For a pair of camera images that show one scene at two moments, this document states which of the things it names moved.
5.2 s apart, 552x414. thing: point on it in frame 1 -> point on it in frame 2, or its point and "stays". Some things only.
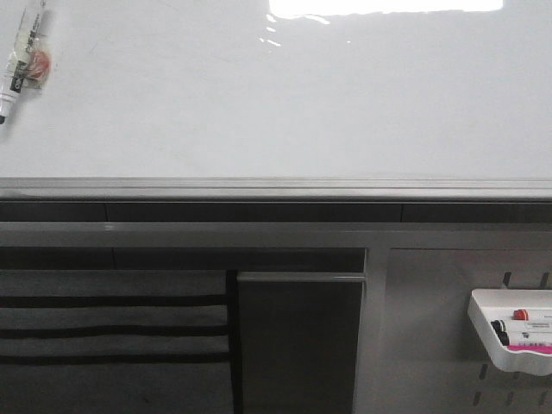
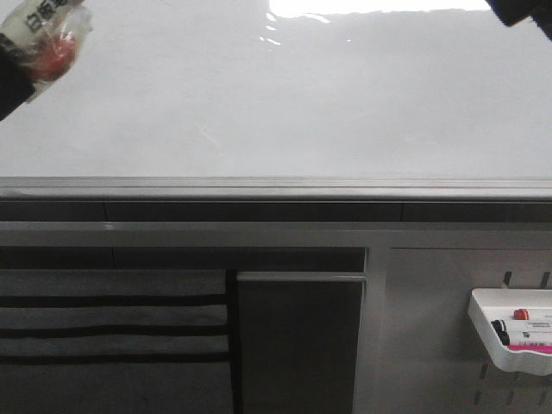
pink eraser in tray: x=546 y=349 stays
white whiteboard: x=289 y=90 stays
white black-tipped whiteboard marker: x=9 y=60 -> x=49 y=35
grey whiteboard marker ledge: x=273 y=190 stays
